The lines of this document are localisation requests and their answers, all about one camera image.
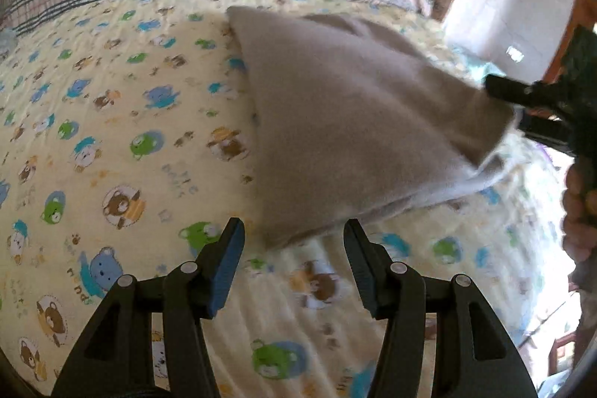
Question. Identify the grey towel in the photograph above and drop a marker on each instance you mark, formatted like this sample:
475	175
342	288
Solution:
354	109

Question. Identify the yellow cartoon bear blanket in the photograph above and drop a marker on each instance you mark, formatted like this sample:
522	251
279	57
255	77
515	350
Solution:
116	137

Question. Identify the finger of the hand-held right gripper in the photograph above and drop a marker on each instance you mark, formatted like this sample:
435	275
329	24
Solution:
510	91
543	132

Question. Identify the teal cloth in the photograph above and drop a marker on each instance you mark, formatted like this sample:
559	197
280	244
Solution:
468	62

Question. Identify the white wall socket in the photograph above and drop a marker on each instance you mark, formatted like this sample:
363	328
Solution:
514	54

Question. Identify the person's right hand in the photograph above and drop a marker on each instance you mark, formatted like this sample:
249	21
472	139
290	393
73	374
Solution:
578	211

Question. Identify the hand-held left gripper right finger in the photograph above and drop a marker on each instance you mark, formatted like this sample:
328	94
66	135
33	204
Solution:
368	276

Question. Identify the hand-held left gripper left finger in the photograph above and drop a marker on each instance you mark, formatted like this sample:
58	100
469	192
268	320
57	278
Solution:
228	267

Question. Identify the wooden door frame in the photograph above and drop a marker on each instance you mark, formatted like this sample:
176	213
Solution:
571	34

